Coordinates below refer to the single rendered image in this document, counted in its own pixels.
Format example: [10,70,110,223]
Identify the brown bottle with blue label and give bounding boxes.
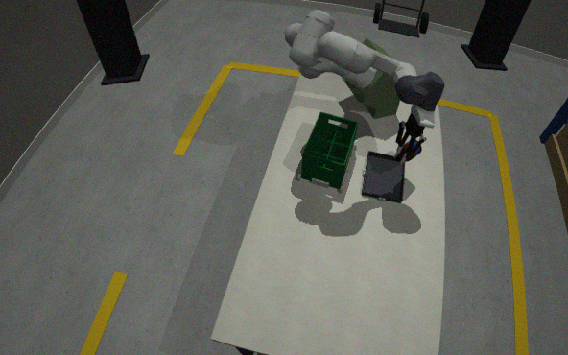
[395,140,422,162]

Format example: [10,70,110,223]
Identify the green crate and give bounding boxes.
[301,112,359,189]

